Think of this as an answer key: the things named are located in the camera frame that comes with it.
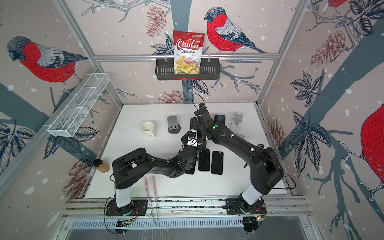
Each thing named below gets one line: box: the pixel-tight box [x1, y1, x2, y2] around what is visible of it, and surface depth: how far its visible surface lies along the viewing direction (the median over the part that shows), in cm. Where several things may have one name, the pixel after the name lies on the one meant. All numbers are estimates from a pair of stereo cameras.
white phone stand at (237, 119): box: [231, 112, 244, 127], surface depth 102 cm
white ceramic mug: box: [141, 121, 155, 138], surface depth 97 cm
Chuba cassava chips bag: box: [173, 30, 205, 75], surface depth 86 cm
